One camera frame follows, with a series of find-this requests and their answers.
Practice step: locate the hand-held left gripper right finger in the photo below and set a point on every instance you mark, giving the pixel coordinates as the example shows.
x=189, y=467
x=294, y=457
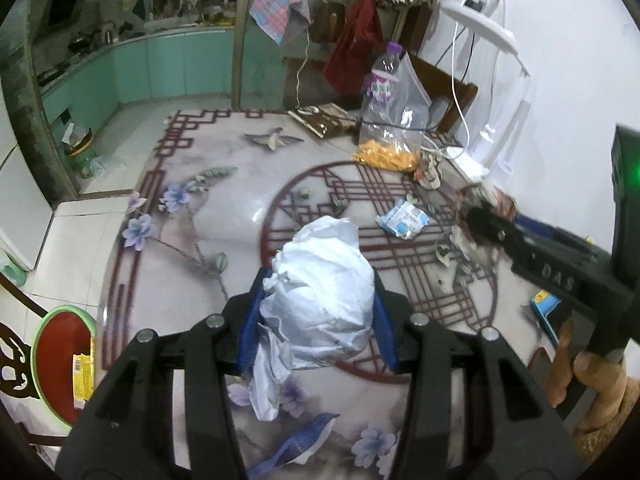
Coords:
x=387, y=331

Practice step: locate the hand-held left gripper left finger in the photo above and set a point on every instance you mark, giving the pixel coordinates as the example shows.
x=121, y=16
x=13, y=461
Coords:
x=250, y=321

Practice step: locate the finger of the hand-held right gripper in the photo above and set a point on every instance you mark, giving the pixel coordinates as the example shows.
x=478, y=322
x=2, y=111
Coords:
x=495, y=232
x=550, y=235

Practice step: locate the dark wrapper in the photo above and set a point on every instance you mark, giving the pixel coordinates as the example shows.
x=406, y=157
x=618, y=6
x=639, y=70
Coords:
x=492, y=195

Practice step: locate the white bag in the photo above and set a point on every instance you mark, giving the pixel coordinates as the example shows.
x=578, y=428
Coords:
x=325, y=295

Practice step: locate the yellow box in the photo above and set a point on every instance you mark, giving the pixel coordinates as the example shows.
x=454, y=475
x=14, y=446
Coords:
x=82, y=380

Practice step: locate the red basin with green rim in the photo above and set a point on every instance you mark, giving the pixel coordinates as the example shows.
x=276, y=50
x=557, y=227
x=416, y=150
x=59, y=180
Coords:
x=60, y=355

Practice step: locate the person's right forearm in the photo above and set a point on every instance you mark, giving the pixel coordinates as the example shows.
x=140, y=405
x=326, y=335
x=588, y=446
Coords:
x=605, y=442

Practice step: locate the green trash bin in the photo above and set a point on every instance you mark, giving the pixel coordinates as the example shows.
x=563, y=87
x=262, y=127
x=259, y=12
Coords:
x=80, y=152

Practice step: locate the person's right hand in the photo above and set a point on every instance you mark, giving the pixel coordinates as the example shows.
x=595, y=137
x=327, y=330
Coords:
x=600, y=390

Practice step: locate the blue box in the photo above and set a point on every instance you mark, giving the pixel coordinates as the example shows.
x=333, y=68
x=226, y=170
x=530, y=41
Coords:
x=547, y=312

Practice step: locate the crumpled patterned wrapper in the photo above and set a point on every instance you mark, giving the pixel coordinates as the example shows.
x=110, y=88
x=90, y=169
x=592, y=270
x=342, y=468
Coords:
x=429, y=170

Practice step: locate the small blue white packet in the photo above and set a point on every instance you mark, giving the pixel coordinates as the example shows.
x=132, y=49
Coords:
x=402, y=217

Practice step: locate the floral printed tablecloth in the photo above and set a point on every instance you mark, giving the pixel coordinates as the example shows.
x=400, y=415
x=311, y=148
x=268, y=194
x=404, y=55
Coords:
x=225, y=210

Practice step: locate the clear bag of orange snacks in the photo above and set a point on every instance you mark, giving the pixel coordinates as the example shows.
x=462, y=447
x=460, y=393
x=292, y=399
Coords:
x=395, y=140

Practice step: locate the plain wooden chair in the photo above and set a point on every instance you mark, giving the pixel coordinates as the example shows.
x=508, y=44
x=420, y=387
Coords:
x=450, y=95

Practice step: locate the purple capped bottle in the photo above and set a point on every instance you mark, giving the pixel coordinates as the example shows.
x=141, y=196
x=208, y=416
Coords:
x=384, y=77

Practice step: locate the brown patterned pouch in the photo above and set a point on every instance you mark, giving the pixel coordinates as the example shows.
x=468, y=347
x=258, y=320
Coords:
x=322, y=120

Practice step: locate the white desk lamp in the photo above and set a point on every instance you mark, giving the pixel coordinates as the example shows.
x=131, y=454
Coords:
x=485, y=25

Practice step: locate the clear plastic bag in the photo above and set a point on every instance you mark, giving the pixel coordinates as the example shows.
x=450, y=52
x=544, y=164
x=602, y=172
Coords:
x=107, y=167

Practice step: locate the red hanging cloth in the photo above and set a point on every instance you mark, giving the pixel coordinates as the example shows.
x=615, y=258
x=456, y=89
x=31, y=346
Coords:
x=352, y=45

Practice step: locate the carved wooden chair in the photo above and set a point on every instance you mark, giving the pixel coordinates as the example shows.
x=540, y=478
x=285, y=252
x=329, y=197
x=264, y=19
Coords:
x=12, y=360

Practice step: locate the green plastic container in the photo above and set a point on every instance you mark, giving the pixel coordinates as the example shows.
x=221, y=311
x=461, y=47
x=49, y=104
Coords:
x=11, y=267

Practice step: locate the white refrigerator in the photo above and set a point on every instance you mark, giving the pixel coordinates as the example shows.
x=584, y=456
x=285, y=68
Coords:
x=20, y=205

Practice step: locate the teal kitchen cabinets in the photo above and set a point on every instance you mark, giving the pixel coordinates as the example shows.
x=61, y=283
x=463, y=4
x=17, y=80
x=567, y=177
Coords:
x=165, y=65

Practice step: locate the plaid towel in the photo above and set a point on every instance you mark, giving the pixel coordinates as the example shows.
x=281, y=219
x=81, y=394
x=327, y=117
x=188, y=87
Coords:
x=280, y=5

